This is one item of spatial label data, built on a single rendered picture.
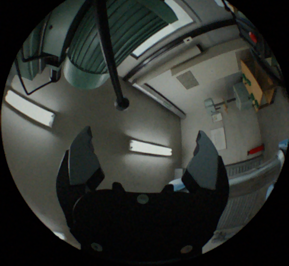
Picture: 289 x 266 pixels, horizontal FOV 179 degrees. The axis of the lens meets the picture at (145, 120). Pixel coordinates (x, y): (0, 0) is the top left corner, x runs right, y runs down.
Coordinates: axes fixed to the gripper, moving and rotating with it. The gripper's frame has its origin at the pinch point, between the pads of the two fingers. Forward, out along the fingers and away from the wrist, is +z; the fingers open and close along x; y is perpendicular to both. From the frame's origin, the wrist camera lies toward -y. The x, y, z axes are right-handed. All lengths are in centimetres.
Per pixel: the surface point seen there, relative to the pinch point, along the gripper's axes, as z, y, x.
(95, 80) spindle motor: 14.9, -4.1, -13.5
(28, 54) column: -0.1, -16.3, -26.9
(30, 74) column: 3.8, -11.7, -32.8
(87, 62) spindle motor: 9.4, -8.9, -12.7
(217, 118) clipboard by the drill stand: 208, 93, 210
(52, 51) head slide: 6.7, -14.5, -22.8
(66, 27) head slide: 3.9, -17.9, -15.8
